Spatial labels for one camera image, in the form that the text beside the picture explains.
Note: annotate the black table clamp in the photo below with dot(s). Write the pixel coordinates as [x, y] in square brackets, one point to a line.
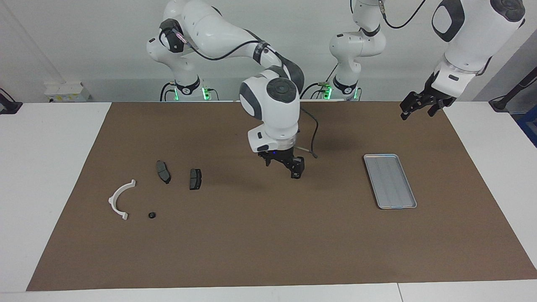
[9, 105]

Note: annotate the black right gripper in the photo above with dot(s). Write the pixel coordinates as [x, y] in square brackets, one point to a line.
[275, 156]

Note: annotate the long dark brake pad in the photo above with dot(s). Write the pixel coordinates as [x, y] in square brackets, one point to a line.
[163, 172]

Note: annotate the brown table mat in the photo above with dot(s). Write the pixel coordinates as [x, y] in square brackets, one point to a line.
[268, 235]

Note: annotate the silver metal tray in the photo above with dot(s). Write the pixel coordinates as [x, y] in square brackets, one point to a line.
[390, 180]

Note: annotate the blue object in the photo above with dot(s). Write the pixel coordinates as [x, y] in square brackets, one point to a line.
[529, 126]

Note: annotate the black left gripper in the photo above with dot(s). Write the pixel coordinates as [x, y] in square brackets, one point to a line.
[436, 94]

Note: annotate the short dark brake pad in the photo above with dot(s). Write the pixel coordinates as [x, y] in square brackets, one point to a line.
[195, 179]

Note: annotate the white semicircular plastic bracket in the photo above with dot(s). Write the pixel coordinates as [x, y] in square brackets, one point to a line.
[112, 201]

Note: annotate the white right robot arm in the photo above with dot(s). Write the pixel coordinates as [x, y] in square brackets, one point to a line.
[272, 113]

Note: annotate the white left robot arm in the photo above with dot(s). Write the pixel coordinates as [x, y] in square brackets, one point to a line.
[474, 37]

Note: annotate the white power box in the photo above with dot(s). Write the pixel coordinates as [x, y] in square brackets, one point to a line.
[67, 92]

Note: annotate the black stand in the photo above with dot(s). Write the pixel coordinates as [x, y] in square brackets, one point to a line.
[501, 102]

